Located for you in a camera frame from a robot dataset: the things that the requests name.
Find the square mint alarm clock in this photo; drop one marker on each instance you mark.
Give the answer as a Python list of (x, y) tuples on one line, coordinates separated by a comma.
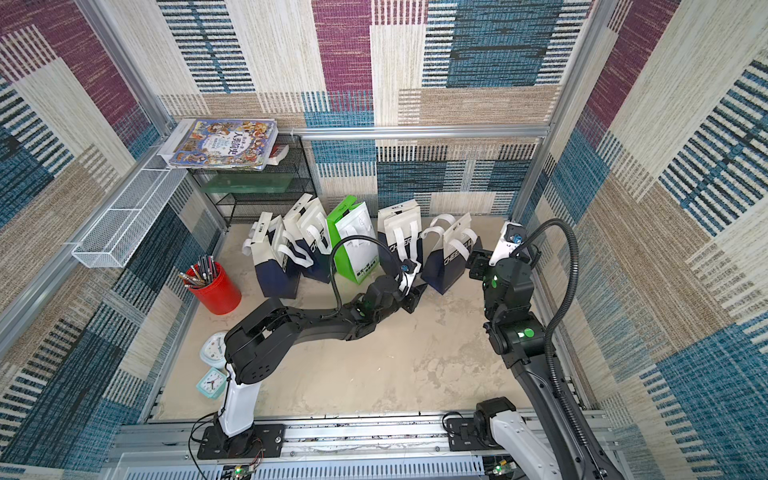
[(213, 384)]

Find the pencils in red cup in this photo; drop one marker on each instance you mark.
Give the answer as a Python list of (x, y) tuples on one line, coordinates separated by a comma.
[(201, 274)]

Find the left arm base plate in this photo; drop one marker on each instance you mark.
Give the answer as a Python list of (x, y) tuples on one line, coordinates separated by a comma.
[(260, 440)]

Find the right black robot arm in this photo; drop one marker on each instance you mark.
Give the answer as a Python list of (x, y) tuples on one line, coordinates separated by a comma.
[(526, 347)]

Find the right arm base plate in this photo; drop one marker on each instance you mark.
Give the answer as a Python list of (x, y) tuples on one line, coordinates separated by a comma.
[(474, 433)]

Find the red plastic cup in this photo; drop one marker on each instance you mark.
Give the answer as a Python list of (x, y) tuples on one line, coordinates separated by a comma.
[(220, 297)]

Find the navy white takeout bag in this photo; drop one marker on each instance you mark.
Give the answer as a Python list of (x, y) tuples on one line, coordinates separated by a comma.
[(308, 240), (399, 227), (447, 260), (277, 257)]

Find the colourful picture book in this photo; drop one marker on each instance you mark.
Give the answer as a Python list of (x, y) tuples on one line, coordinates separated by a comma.
[(220, 144)]

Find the round mint alarm clock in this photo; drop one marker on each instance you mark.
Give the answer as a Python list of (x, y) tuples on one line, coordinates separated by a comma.
[(213, 350)]

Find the black wire mesh shelf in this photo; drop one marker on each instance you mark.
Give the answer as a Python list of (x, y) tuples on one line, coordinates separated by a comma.
[(241, 195)]

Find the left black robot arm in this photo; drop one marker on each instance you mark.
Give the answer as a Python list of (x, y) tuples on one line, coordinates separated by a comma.
[(257, 344)]

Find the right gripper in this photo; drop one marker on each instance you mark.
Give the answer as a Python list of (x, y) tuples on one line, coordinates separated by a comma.
[(480, 263)]

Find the white wire basket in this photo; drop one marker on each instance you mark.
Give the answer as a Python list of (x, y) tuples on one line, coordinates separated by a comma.
[(116, 235)]

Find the green white takeout bag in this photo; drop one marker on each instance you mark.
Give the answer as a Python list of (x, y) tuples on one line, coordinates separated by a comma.
[(355, 259)]

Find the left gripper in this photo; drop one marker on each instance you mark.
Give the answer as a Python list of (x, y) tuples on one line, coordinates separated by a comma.
[(413, 301)]

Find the green tray on shelf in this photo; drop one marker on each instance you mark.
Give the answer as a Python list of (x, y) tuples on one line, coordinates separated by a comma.
[(245, 183)]

